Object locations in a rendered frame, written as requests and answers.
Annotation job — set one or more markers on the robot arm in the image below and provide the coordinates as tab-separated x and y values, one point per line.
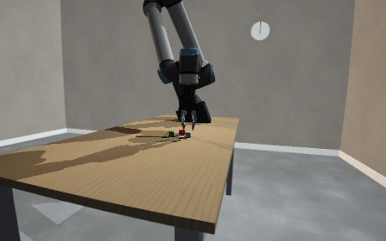
190	68

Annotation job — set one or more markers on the tan flat mat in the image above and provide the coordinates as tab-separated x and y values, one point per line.
152	134

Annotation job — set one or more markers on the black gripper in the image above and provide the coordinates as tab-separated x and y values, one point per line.
188	103

